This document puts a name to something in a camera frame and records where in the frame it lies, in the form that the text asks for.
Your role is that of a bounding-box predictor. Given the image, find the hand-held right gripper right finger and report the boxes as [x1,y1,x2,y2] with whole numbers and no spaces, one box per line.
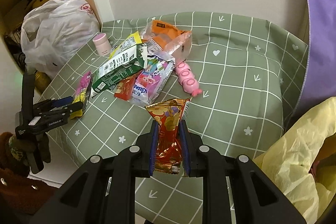
[179,120,307,224]

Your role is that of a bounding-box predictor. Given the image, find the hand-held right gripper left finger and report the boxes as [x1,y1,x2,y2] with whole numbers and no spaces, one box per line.
[28,121,159,224]

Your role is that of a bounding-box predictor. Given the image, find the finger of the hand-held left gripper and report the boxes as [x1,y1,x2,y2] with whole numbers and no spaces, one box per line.
[39,103,84,119]
[33,97,74,111]

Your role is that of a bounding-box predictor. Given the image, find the pink yellow snack packet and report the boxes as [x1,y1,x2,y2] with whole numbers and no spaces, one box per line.
[71,72,93,118]

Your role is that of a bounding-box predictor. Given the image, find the red gold snack wrapper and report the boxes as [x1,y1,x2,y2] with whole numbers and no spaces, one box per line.
[145,98,192,174]

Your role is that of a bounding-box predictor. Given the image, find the yellow plastic bag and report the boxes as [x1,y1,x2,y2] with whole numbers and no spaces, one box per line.
[252,97,336,224]

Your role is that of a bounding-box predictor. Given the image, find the orange plastic bag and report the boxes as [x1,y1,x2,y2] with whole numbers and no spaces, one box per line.
[142,20,193,63]

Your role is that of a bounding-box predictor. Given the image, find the person's left forearm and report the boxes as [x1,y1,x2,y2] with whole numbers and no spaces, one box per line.
[0,132,55,214]

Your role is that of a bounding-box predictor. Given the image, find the person's left hand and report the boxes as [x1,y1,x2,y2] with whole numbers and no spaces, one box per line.
[5,133,51,170]

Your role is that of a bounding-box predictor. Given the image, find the gold tin can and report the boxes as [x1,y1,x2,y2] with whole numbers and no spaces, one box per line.
[35,70,51,93]

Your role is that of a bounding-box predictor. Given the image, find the red packet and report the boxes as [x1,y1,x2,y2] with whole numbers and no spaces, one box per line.
[114,76,138,101]

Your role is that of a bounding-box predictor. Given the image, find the white blue tissue pack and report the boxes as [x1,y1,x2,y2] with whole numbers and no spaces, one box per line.
[130,82,153,105]

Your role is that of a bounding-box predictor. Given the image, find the green milk carton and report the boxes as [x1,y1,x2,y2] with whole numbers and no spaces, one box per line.
[91,43,149,97]

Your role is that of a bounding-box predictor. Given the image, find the pink round jar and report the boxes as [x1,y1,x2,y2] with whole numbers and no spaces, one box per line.
[92,33,111,56]

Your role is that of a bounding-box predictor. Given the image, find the white plastic bag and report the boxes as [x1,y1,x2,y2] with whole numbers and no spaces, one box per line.
[20,0,101,80]

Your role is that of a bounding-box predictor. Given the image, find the pink caterpillar toy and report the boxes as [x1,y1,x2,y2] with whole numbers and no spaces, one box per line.
[175,61,203,98]

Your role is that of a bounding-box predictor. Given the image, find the cartoon printed packet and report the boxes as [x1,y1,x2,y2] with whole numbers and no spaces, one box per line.
[136,52,176,98]

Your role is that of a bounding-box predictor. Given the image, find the yellow green printed packet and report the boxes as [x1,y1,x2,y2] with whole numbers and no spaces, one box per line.
[109,31,142,56]

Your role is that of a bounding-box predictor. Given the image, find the green checked tablecloth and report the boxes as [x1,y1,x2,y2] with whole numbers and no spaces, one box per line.
[41,12,309,224]

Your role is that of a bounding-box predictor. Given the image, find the purple cloth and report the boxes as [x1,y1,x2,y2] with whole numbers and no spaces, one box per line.
[291,0,336,119]

